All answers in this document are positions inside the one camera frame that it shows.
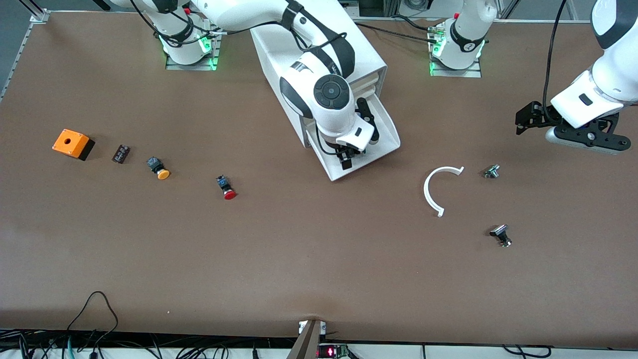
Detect grey plastic tray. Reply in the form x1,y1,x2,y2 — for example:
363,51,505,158
307,94,401,181

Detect black square push button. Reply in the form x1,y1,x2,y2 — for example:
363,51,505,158
489,224,513,248

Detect red mushroom push button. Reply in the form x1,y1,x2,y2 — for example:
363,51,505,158
215,175,238,200

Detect yellow mushroom push button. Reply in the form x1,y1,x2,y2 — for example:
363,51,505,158
146,157,170,180

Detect circuit board with red light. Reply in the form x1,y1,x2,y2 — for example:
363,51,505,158
318,343,350,359

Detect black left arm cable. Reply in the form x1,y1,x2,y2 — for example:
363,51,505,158
542,0,570,124

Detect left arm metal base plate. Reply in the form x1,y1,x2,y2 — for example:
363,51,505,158
429,47,482,78

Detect white semicircular plastic bracket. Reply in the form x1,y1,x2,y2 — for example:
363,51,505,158
424,166,465,218

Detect black table cable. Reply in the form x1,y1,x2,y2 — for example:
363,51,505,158
351,14,440,46

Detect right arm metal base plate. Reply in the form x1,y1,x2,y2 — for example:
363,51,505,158
165,15,221,71

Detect brown wedge post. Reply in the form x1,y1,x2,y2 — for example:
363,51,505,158
287,319,322,359

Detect black floor cable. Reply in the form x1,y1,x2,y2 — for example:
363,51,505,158
502,345,555,359

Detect orange button enclosure box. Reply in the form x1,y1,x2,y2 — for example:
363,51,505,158
52,129,95,161

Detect black looped cable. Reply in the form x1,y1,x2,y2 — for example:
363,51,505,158
64,291,120,359

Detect aluminium table edge rail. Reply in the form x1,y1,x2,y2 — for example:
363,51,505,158
0,9,50,103

